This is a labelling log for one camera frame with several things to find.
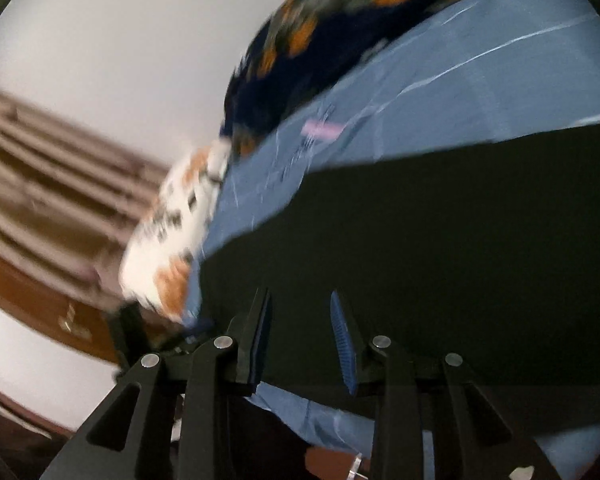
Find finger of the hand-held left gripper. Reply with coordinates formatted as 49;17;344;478
150;317;216;356

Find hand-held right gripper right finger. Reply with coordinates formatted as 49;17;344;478
329;291;563;480

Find blue bed sheet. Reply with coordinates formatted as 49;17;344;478
185;0;600;480

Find white orange printed pillow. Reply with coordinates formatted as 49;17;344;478
121;140;231;323

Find brown wooden slatted furniture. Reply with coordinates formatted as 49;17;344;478
0;85;168;366

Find pink label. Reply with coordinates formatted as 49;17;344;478
302;119;344;142

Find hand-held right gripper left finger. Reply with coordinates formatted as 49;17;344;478
40;287;276;480

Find dark blue orange printed blanket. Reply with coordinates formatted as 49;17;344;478
220;0;506;161

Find black pants with orange lining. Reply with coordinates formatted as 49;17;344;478
196;121;600;441

